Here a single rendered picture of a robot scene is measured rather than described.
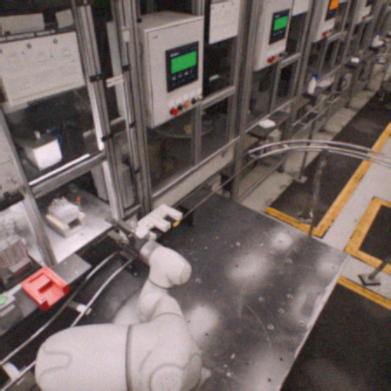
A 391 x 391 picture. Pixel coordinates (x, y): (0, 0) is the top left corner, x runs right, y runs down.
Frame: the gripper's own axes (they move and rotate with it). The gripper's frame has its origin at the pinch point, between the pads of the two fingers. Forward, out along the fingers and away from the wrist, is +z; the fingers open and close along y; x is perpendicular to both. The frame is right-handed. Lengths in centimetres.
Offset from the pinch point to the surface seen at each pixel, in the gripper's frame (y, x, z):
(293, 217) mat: -111, -185, -23
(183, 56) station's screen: 53, -71, 18
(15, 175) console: 30.7, 22.5, 20.0
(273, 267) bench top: -44, -62, -54
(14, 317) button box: -18, 46, 8
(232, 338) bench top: -44, -13, -58
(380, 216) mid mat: -111, -239, -89
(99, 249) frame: -51, -14, 38
